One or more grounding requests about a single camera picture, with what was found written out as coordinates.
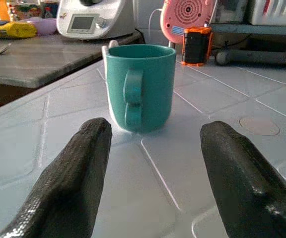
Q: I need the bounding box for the pink round appliance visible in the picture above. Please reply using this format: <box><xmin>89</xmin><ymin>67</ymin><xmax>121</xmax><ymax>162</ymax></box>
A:
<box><xmin>159</xmin><ymin>0</ymin><xmax>218</xmax><ymax>45</ymax></box>

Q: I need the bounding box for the white power cable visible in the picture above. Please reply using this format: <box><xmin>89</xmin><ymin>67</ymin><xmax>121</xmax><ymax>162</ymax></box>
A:
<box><xmin>147</xmin><ymin>8</ymin><xmax>163</xmax><ymax>45</ymax></box>

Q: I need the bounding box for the white plastic spoon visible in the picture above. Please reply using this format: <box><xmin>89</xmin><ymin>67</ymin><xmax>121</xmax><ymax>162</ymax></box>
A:
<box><xmin>101</xmin><ymin>39</ymin><xmax>120</xmax><ymax>60</ymax></box>

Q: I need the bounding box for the orange black battery box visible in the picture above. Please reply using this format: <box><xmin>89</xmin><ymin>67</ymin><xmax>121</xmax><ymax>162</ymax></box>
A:
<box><xmin>181</xmin><ymin>26</ymin><xmax>214</xmax><ymax>67</ymax></box>

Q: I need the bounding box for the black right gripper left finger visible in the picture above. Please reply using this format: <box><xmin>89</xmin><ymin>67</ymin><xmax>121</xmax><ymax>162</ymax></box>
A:
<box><xmin>0</xmin><ymin>118</ymin><xmax>113</xmax><ymax>238</ymax></box>

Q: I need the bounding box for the purple plastic bowl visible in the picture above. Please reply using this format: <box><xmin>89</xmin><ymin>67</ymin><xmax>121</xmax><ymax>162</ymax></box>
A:
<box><xmin>26</xmin><ymin>17</ymin><xmax>58</xmax><ymax>36</ymax></box>

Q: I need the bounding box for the colourful printed box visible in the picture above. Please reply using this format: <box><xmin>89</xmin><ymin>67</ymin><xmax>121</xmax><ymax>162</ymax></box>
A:
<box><xmin>8</xmin><ymin>0</ymin><xmax>59</xmax><ymax>19</ymax></box>

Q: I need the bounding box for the white kitchen machine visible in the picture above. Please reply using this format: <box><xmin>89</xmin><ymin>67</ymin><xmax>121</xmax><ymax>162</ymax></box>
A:
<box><xmin>56</xmin><ymin>0</ymin><xmax>136</xmax><ymax>40</ymax></box>

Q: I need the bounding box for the white plastic basket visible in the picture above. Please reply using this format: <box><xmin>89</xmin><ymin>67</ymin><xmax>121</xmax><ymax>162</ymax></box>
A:
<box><xmin>247</xmin><ymin>0</ymin><xmax>286</xmax><ymax>27</ymax></box>

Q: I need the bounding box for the metal spoon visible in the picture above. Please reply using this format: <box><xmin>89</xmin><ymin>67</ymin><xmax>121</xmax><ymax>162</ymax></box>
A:
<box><xmin>0</xmin><ymin>42</ymin><xmax>12</xmax><ymax>56</ymax></box>

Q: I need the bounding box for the teal ceramic mug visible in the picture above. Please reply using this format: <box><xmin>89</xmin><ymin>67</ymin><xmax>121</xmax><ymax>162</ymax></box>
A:
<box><xmin>105</xmin><ymin>44</ymin><xmax>177</xmax><ymax>134</ymax></box>

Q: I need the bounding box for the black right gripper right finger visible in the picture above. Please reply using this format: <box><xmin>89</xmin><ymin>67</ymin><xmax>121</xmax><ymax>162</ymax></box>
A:
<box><xmin>199</xmin><ymin>120</ymin><xmax>286</xmax><ymax>238</ymax></box>

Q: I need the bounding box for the grey metal bar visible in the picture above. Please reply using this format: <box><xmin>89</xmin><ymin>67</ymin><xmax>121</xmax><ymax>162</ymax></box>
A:
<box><xmin>214</xmin><ymin>48</ymin><xmax>286</xmax><ymax>71</ymax></box>

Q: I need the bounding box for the grey shelf board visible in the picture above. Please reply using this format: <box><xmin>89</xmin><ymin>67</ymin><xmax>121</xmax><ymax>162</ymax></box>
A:
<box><xmin>211</xmin><ymin>23</ymin><xmax>286</xmax><ymax>34</ymax></box>

